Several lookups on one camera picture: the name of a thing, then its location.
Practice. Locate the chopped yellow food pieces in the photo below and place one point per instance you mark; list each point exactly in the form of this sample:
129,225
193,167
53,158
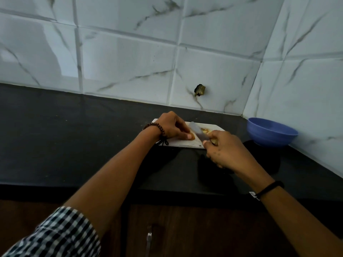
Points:
206,130

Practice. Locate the black wristband with charm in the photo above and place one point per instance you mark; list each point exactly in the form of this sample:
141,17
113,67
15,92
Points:
269,188

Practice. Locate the person's right forearm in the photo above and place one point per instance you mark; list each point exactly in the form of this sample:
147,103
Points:
302,227

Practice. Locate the person's left forearm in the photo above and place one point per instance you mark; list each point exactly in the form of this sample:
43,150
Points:
112,179

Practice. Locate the white cutting board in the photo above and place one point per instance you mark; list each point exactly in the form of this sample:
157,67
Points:
182,143

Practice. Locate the steel kitchen knife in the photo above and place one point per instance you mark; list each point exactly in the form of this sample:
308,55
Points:
198,132

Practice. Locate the person's right hand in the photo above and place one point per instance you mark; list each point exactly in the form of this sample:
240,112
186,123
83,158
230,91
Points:
233,155

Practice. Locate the person's left hand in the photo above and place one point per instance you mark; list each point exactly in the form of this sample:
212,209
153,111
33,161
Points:
172,125

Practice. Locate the brown wall pipe stub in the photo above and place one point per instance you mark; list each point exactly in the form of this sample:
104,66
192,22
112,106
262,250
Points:
200,90

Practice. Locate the black white checkered shirt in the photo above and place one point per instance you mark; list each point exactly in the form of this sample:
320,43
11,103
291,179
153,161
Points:
59,235

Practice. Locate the blue plastic bowl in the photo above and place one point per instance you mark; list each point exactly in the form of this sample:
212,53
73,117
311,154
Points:
272,132

